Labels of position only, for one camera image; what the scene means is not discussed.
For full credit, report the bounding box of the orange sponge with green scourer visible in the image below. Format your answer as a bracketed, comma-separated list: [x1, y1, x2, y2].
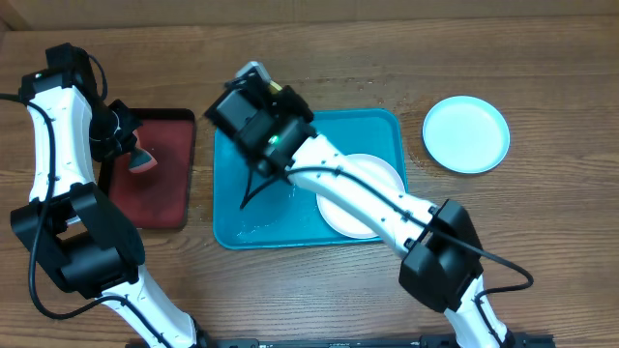
[128, 130, 158, 174]

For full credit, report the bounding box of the light blue plate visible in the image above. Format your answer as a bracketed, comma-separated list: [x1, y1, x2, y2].
[422, 96, 511, 174]

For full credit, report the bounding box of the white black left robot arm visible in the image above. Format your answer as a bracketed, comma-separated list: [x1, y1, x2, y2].
[11, 43, 212, 347]

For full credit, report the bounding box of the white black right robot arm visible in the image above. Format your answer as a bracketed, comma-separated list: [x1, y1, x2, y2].
[204, 83, 517, 347]

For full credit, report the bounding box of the black tray with red water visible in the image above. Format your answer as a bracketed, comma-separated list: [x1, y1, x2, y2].
[99, 108, 196, 230]

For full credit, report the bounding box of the blue plastic tray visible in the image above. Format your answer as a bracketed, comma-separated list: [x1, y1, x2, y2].
[213, 108, 407, 250]

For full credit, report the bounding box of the white pink plate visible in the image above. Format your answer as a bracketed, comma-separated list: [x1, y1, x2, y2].
[316, 154, 405, 240]

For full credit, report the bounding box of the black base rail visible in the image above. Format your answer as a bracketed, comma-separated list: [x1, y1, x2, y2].
[125, 333, 556, 348]

